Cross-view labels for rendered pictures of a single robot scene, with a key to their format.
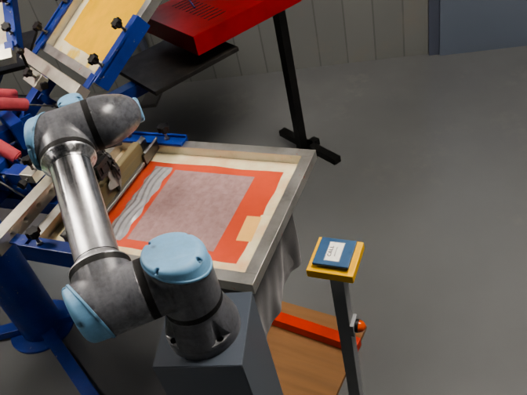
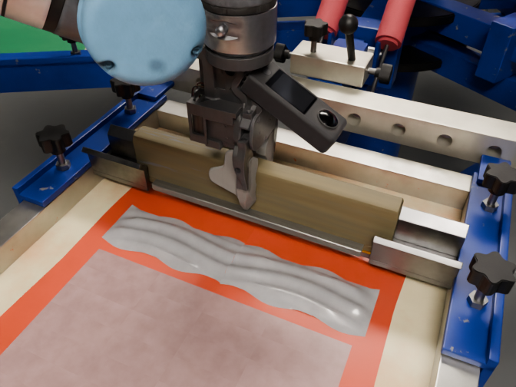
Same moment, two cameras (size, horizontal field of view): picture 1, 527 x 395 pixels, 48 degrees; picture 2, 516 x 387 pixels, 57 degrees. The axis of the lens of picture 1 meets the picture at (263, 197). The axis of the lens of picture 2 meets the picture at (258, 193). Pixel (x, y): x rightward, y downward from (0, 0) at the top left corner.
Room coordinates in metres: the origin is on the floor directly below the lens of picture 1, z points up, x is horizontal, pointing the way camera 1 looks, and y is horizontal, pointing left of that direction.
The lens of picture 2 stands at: (1.55, 0.01, 1.43)
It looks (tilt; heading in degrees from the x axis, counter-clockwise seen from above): 42 degrees down; 85
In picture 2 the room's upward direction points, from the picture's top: straight up
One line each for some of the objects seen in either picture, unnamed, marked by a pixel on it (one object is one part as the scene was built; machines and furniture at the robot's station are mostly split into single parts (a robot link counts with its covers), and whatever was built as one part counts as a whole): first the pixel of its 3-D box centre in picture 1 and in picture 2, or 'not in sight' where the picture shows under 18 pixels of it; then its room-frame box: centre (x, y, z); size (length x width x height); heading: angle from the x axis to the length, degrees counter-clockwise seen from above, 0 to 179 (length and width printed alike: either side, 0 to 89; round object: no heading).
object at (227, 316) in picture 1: (198, 312); not in sight; (0.77, 0.18, 1.25); 0.15 x 0.15 x 0.10
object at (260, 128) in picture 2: (94, 157); (235, 94); (1.57, 0.48, 1.15); 0.09 x 0.08 x 0.12; 151
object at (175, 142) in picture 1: (150, 143); (476, 264); (1.85, 0.36, 0.98); 0.30 x 0.05 x 0.07; 61
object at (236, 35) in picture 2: not in sight; (237, 25); (1.57, 0.48, 1.23); 0.08 x 0.08 x 0.05
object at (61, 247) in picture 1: (63, 253); (104, 150); (1.36, 0.63, 0.98); 0.30 x 0.05 x 0.07; 61
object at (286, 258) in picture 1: (270, 263); not in sight; (1.35, 0.03, 0.74); 0.45 x 0.03 x 0.43; 151
